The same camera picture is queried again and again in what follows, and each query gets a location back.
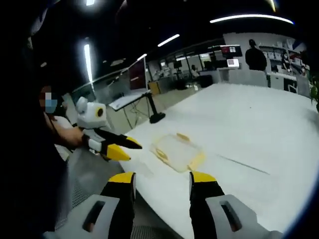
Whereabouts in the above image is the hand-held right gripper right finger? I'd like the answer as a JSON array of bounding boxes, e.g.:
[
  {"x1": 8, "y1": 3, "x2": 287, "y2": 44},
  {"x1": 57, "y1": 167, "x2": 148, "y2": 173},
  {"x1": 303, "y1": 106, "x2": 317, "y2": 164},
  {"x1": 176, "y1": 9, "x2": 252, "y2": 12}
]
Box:
[{"x1": 188, "y1": 171, "x2": 284, "y2": 239}]

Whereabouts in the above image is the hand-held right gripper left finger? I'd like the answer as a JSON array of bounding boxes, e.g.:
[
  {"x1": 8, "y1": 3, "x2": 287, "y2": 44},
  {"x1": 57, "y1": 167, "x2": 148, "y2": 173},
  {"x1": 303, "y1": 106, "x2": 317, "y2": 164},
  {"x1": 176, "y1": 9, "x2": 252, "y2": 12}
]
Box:
[{"x1": 43, "y1": 171, "x2": 137, "y2": 239}]

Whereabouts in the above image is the grey mesh chair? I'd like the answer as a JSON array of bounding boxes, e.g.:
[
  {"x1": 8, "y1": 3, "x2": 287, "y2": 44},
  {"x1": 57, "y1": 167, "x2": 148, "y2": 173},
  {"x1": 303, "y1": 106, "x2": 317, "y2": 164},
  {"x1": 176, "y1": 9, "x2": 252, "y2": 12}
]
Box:
[{"x1": 53, "y1": 148, "x2": 125, "y2": 231}]

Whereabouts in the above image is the blue face mask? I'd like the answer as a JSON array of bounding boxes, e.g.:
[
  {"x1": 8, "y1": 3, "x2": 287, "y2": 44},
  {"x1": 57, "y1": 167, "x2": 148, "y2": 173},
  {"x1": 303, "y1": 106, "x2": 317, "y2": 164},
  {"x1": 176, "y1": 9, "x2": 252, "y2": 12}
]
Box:
[{"x1": 45, "y1": 99, "x2": 58, "y2": 115}]

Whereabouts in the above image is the black floor stand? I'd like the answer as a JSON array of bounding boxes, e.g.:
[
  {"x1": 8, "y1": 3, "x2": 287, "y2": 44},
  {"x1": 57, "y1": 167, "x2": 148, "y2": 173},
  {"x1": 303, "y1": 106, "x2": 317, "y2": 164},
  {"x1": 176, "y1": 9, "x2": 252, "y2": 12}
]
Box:
[{"x1": 146, "y1": 92, "x2": 166, "y2": 124}]

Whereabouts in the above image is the long ceiling light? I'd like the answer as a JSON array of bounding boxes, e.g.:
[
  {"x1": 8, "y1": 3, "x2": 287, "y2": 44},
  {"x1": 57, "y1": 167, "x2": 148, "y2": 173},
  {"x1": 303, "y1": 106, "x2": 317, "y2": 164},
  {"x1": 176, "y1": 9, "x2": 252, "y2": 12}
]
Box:
[
  {"x1": 157, "y1": 33, "x2": 180, "y2": 48},
  {"x1": 83, "y1": 43, "x2": 94, "y2": 83},
  {"x1": 209, "y1": 13, "x2": 295, "y2": 25}
]

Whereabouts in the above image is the large display screen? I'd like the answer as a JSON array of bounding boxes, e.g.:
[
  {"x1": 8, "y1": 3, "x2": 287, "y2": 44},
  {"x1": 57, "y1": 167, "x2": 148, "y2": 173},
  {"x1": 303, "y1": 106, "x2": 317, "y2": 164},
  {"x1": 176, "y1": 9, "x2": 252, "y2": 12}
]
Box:
[{"x1": 128, "y1": 58, "x2": 148, "y2": 92}]

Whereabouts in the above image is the yellow box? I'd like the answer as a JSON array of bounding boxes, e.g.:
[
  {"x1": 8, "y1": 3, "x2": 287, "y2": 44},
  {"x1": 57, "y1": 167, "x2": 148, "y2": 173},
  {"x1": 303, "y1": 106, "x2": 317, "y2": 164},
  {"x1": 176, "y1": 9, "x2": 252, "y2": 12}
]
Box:
[{"x1": 148, "y1": 81, "x2": 160, "y2": 96}]

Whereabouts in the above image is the clear yellowish plastic tray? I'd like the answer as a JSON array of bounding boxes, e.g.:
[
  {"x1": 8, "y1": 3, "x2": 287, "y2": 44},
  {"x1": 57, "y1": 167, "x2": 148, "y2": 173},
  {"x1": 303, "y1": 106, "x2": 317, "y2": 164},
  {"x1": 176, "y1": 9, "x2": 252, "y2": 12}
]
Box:
[{"x1": 149, "y1": 132, "x2": 207, "y2": 174}]

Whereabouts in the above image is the person's dark clothed torso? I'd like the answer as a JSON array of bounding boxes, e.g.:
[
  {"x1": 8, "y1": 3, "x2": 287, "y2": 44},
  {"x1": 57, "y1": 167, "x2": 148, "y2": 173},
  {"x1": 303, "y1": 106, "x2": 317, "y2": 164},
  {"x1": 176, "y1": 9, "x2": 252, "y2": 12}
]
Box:
[{"x1": 0, "y1": 74, "x2": 69, "y2": 239}]

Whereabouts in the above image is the white counter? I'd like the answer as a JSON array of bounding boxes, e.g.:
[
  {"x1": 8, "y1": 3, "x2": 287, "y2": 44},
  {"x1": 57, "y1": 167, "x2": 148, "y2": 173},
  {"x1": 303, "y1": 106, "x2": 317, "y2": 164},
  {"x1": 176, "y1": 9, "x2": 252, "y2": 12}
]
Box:
[{"x1": 218, "y1": 68, "x2": 269, "y2": 87}]

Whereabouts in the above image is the green potted plant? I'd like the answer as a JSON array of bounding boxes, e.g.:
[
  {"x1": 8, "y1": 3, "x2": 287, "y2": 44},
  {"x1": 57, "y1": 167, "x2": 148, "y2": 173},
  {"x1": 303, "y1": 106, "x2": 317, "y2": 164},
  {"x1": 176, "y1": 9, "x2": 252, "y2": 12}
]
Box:
[{"x1": 310, "y1": 74, "x2": 319, "y2": 113}]

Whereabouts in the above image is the red wall screen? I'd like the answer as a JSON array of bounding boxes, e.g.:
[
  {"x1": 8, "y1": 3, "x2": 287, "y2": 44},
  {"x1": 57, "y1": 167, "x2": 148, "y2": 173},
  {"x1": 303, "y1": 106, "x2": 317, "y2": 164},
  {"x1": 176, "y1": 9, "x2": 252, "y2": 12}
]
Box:
[{"x1": 220, "y1": 44, "x2": 242, "y2": 59}]

